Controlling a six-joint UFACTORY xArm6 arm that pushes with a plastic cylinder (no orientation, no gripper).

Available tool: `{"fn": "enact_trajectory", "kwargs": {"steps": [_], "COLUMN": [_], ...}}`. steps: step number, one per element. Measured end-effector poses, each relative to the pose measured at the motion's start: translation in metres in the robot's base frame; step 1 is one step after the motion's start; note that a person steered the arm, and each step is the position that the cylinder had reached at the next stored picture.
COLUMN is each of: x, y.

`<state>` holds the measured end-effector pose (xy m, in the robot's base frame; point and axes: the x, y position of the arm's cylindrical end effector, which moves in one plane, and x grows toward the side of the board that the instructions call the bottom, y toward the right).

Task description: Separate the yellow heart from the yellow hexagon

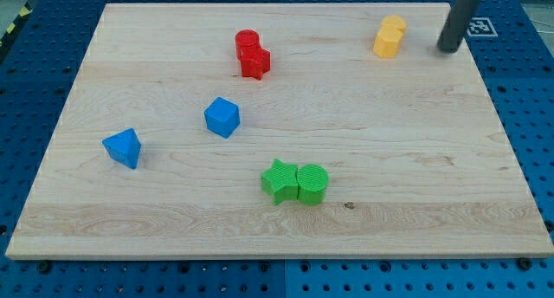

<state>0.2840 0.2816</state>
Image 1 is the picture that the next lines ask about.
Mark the white fiducial marker tag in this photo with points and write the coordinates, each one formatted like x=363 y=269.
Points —
x=481 y=26

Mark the light wooden board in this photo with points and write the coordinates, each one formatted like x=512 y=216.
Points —
x=419 y=165

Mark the red star block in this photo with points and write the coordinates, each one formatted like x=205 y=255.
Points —
x=255 y=62

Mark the yellow hexagon block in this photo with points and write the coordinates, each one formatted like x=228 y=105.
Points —
x=387 y=42

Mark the green star block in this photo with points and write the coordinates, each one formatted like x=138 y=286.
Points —
x=280 y=182

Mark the blue cube block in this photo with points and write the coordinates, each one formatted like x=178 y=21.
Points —
x=222 y=117

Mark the blue triangle block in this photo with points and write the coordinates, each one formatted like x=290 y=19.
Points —
x=123 y=147

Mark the red cylinder block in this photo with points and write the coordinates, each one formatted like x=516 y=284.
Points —
x=247 y=43

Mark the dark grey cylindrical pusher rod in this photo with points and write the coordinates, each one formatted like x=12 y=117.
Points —
x=456 y=25

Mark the yellow heart block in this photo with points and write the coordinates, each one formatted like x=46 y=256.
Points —
x=395 y=22

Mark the green cylinder block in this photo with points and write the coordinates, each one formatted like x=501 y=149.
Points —
x=313 y=181

